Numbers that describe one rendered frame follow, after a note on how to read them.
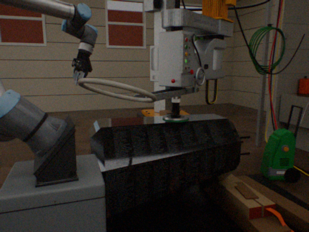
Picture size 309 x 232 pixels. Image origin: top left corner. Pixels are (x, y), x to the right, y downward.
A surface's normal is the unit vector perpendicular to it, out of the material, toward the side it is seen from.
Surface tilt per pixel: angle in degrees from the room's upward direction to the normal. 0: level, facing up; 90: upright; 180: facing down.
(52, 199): 90
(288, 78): 90
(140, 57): 90
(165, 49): 90
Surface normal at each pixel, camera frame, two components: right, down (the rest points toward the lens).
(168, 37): -0.61, 0.14
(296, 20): 0.31, 0.17
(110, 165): 0.23, -0.58
